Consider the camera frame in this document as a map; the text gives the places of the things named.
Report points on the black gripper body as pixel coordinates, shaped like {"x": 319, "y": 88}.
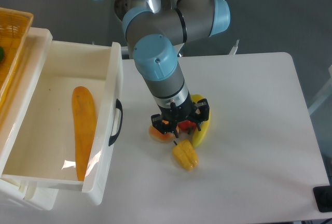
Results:
{"x": 179, "y": 113}

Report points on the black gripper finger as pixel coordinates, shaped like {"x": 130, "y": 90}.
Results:
{"x": 199, "y": 112}
{"x": 164, "y": 126}

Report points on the white top drawer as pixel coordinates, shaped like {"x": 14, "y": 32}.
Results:
{"x": 44, "y": 151}

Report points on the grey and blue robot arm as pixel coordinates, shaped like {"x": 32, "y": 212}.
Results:
{"x": 152, "y": 34}

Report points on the orange braided bread roll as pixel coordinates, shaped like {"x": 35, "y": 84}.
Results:
{"x": 163, "y": 138}

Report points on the red bell pepper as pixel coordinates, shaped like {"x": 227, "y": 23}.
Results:
{"x": 187, "y": 126}

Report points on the yellow banana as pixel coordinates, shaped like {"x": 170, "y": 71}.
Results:
{"x": 199, "y": 136}

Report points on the yellow bell pepper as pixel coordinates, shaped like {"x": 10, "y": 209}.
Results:
{"x": 185, "y": 155}

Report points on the long orange vegetable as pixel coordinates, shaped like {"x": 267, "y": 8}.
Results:
{"x": 84, "y": 117}

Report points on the black device at table edge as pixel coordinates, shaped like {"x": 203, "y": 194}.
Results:
{"x": 322, "y": 196}

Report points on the green vegetable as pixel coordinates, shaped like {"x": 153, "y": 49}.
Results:
{"x": 2, "y": 53}

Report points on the yellow plastic basket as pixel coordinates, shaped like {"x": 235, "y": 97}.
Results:
{"x": 15, "y": 26}

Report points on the black drawer handle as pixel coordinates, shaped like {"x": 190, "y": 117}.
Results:
{"x": 117, "y": 125}

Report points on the white table bracket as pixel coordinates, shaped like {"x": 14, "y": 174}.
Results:
{"x": 234, "y": 49}

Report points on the white frame at right edge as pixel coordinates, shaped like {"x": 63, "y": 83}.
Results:
{"x": 322, "y": 95}

